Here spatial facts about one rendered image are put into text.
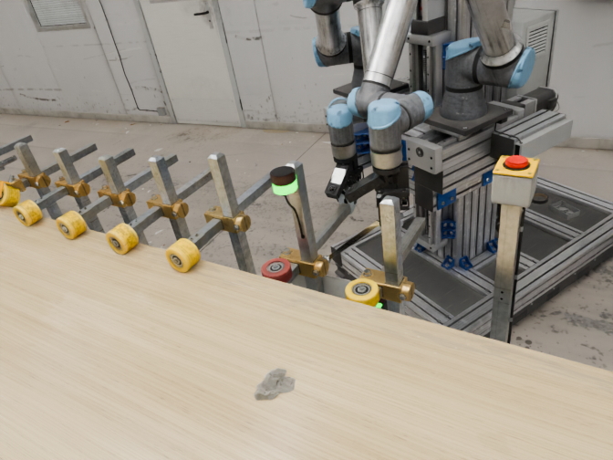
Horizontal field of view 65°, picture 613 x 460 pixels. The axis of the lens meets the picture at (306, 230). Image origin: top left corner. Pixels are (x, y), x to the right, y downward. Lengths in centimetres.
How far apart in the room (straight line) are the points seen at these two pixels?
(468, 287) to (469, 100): 90
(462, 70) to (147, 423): 129
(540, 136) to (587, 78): 203
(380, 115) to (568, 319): 160
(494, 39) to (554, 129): 48
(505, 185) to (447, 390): 39
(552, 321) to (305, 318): 153
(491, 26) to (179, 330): 110
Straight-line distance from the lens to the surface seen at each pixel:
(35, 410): 120
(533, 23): 206
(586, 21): 368
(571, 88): 380
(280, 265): 128
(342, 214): 153
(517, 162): 97
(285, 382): 99
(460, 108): 166
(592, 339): 241
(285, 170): 116
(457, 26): 188
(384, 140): 113
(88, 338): 129
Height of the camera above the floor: 167
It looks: 33 degrees down
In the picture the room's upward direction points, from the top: 10 degrees counter-clockwise
